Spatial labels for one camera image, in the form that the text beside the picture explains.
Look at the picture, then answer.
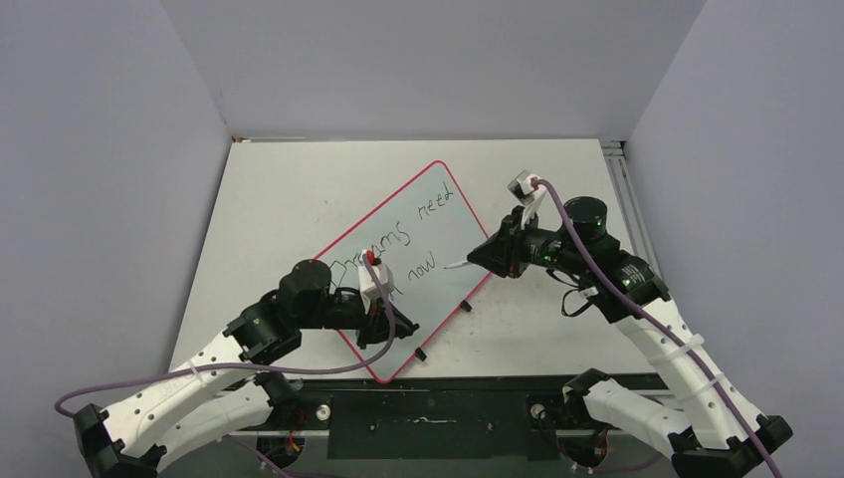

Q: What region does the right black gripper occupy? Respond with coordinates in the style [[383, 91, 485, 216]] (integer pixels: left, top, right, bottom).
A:
[[468, 206, 587, 279]]

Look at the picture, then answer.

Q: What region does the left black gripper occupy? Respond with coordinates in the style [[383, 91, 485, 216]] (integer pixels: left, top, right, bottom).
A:
[[297, 291, 413, 349]]

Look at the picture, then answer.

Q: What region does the black whiteboard marker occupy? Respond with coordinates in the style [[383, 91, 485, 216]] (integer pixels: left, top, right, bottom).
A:
[[443, 260, 473, 270]]

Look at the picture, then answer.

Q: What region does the pink-framed whiteboard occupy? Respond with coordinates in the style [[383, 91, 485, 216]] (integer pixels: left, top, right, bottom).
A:
[[316, 160, 488, 383]]

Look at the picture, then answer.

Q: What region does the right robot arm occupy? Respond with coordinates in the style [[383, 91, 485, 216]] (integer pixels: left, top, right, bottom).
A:
[[467, 196, 793, 477]]

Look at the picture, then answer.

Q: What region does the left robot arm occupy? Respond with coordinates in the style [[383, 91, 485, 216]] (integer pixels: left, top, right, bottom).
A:
[[73, 254, 419, 477]]

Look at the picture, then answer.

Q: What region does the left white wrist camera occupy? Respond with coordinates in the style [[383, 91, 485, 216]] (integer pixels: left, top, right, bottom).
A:
[[358, 249, 395, 313]]

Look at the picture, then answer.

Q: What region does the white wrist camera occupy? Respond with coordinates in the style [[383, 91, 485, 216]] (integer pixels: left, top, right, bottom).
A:
[[358, 249, 395, 313], [508, 170, 547, 230]]

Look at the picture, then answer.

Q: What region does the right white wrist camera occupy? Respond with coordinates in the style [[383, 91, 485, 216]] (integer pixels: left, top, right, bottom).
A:
[[508, 170, 547, 230]]

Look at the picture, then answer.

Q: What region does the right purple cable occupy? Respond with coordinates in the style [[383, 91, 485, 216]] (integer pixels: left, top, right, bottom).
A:
[[530, 177, 786, 478]]

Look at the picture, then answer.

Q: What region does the aluminium rail right side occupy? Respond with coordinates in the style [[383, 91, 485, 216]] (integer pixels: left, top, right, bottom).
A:
[[600, 140, 664, 278]]

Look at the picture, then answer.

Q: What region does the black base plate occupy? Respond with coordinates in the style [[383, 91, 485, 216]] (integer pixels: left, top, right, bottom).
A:
[[243, 375, 606, 464]]

